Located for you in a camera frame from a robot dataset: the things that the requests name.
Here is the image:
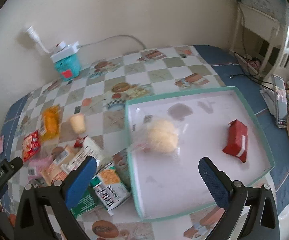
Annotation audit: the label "black cable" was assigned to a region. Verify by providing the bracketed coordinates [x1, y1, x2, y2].
[229, 2, 275, 86]

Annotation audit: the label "orange patterned snack packet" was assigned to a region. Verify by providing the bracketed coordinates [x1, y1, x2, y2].
[40, 145, 80, 186]

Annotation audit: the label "small red candy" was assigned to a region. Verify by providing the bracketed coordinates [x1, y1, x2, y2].
[73, 137, 85, 148]

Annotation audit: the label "round bread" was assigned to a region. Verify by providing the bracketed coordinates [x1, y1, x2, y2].
[129, 119, 179, 154]

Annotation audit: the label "dark green snack packet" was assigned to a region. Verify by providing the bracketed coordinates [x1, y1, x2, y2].
[71, 187, 99, 218]

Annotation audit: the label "checkered tablecloth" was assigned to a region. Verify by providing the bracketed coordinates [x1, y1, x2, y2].
[1, 45, 289, 239]

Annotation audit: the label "beige printed snack packet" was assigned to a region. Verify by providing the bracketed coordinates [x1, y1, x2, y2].
[61, 136, 106, 174]

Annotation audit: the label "red snack block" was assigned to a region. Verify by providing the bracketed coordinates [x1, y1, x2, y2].
[223, 119, 248, 163]

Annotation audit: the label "red chip packet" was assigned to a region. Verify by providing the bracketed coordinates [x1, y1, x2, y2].
[22, 130, 41, 162]

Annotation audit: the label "pink snack packet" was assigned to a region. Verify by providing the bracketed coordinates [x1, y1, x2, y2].
[28, 157, 53, 181]

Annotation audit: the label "orange yellow snack bag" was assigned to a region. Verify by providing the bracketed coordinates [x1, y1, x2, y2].
[40, 105, 60, 141]

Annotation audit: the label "white phone stand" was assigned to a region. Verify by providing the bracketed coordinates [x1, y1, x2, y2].
[260, 87, 275, 116]

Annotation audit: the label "smartphone on stand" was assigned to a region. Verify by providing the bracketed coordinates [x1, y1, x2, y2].
[271, 74, 288, 129]

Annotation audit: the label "white power strip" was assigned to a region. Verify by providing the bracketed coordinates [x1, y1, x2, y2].
[51, 41, 79, 63]

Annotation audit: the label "teal storage box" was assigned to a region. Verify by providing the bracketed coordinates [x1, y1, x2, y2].
[55, 54, 81, 81]

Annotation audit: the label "jelly cup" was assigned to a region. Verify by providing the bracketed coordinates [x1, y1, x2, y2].
[70, 113, 86, 134]

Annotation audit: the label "green orange cracker packet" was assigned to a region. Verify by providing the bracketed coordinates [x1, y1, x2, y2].
[90, 161, 131, 214]

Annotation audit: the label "white shelf furniture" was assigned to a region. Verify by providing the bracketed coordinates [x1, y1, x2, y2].
[233, 0, 289, 83]

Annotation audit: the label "teal-rimmed white tray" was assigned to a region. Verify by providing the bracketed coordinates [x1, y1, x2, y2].
[125, 86, 275, 221]

